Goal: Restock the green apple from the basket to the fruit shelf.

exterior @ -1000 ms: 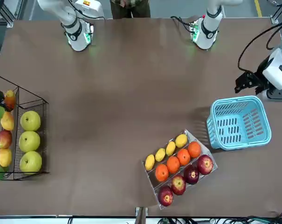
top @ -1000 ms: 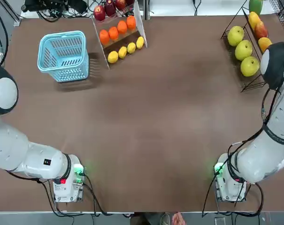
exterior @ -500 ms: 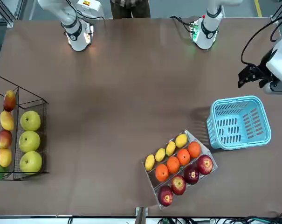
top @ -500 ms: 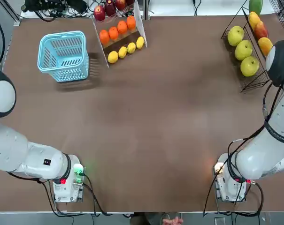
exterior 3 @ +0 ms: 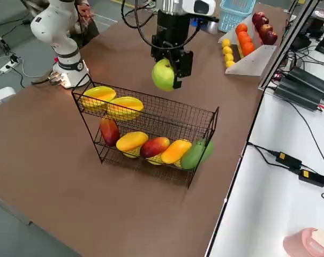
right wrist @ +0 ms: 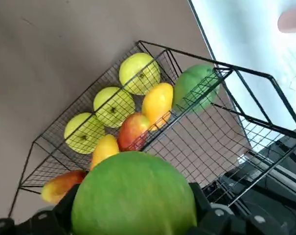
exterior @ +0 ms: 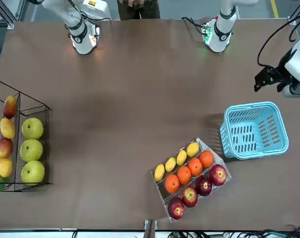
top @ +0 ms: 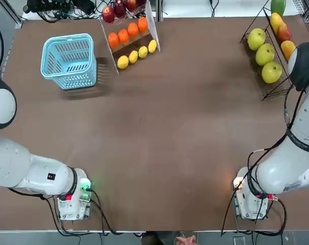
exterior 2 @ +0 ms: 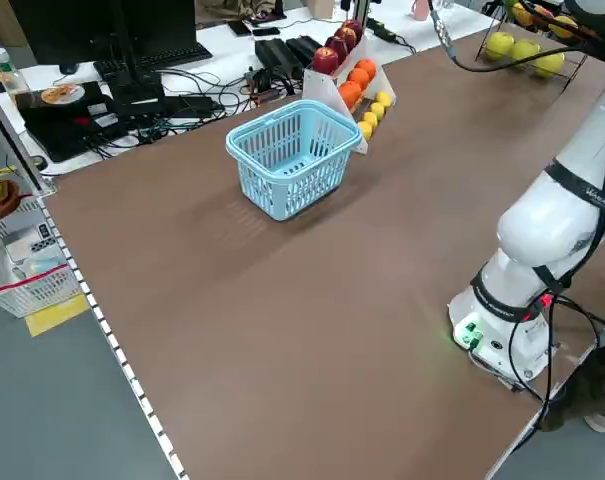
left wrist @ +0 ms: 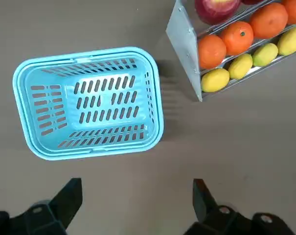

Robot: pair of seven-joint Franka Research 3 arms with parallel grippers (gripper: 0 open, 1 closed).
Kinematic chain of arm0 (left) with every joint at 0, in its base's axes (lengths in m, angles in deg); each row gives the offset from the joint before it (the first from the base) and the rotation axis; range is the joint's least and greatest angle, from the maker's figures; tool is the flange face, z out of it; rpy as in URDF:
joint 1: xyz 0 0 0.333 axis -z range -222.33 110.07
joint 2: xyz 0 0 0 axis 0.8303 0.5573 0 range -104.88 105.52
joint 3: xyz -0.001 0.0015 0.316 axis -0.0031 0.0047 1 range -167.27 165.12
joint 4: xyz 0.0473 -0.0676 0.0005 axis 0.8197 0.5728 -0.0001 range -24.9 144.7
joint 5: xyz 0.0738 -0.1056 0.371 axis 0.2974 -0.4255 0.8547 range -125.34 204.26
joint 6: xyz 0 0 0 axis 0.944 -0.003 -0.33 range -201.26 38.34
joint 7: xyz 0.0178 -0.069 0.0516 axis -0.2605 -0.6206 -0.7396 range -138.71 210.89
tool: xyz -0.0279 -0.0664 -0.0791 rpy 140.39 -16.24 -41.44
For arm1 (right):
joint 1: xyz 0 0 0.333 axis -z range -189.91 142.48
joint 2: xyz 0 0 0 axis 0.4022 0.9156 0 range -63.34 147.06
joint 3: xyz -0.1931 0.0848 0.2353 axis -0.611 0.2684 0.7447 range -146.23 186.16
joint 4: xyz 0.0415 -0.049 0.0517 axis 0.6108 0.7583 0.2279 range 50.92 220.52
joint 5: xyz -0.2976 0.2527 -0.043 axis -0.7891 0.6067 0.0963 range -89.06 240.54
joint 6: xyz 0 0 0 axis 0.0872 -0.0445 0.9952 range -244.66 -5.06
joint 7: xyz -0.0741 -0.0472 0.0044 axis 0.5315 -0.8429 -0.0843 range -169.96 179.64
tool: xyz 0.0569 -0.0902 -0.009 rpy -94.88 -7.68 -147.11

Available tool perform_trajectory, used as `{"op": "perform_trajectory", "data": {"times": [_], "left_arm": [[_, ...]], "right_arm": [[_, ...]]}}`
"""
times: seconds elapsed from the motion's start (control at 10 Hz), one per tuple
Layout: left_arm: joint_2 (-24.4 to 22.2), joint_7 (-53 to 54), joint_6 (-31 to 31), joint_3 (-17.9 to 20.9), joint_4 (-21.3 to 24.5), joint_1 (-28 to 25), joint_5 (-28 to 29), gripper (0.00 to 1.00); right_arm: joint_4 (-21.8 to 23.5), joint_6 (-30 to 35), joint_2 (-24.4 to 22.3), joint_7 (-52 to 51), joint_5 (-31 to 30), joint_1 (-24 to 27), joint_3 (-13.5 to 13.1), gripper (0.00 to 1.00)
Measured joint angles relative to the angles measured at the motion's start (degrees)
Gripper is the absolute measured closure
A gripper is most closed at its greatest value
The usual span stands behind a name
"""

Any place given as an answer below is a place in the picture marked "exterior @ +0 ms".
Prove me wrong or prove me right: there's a grey aluminium frame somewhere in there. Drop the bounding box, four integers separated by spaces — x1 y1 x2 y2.
0 0 25 30
287 0 300 25

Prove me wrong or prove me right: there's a grey aluminium post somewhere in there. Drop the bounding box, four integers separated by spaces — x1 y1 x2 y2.
143 219 157 238

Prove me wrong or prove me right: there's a black cable tangle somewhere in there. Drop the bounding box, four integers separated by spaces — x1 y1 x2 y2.
164 224 300 238

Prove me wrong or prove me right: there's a person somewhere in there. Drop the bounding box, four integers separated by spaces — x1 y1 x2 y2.
117 0 161 20

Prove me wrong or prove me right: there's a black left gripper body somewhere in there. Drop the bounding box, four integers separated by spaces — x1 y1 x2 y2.
272 48 297 85

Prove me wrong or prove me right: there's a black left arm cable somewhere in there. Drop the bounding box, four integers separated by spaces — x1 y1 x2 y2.
257 13 300 69

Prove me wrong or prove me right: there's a clear acrylic tiered shelf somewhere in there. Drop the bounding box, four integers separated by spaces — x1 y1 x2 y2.
151 137 232 223

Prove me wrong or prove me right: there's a yellow lemon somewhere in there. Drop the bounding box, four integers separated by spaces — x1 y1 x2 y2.
186 142 200 158
154 164 166 182
176 150 188 166
165 157 177 173

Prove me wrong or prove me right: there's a light blue plastic basket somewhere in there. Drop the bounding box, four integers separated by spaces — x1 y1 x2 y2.
219 101 289 160

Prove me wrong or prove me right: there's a black wire fruit shelf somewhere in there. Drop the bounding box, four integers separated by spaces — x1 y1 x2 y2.
0 76 53 192

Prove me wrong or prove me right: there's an orange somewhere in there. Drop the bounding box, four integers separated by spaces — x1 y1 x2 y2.
165 174 180 194
177 165 192 185
188 158 203 177
199 150 215 169

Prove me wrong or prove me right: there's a red apple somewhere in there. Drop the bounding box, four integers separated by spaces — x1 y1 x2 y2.
209 164 228 186
195 175 213 197
167 197 185 220
181 185 198 208

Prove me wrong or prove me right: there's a large yellow-green apple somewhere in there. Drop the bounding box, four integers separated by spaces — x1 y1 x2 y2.
20 160 46 186
21 117 44 140
20 139 44 163

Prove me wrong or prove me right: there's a white box orange label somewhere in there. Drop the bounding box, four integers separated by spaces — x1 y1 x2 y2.
81 0 113 22

